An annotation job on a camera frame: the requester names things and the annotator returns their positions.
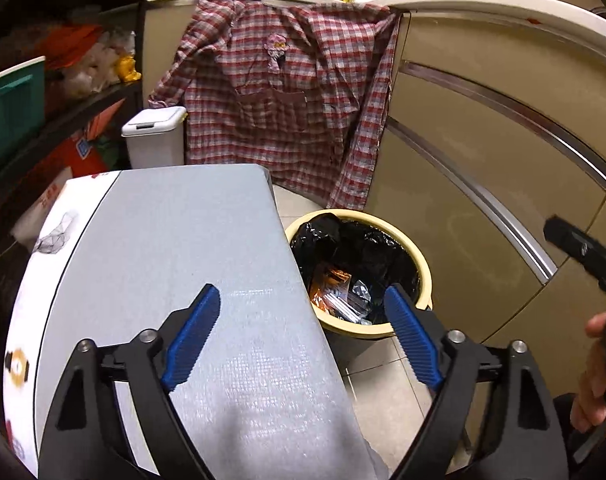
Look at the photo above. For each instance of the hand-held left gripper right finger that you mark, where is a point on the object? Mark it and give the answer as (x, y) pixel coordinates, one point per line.
(413, 340)

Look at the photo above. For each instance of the clear zip bag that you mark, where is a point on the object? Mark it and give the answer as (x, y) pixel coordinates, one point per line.
(359, 297)

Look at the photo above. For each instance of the black bin liner bag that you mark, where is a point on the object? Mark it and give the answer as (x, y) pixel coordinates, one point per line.
(373, 250)

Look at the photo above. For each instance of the red printed package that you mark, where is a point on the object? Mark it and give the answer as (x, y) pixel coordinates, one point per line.
(73, 155)

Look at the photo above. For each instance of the beige kitchen cabinet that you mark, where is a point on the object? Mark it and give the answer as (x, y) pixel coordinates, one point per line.
(483, 35)

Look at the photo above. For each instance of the orange plastic bag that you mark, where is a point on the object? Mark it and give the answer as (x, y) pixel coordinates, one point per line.
(68, 45)

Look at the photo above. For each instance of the red plaid shirt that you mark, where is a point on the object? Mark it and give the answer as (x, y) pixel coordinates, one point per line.
(283, 125)

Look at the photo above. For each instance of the black shelf rack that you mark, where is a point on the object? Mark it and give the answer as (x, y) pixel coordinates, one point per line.
(83, 107)

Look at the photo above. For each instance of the white lidded bin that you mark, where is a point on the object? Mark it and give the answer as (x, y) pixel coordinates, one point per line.
(155, 140)

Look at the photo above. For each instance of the red foil wrapper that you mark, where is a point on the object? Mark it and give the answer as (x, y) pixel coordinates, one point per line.
(328, 287)

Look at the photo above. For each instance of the grey bucket with yellow rim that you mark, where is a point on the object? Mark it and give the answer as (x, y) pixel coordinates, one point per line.
(358, 331)

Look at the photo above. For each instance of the clear bag of pale food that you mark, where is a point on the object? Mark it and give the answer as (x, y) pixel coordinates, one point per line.
(98, 70)

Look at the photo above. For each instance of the person's right hand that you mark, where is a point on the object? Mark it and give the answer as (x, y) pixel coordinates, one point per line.
(590, 380)

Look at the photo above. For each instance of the white printed board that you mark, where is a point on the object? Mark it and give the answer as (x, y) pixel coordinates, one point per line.
(43, 280)

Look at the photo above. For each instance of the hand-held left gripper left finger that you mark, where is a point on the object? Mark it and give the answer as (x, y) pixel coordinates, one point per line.
(193, 340)

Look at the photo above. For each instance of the green storage box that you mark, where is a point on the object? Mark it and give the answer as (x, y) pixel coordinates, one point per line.
(13, 120)

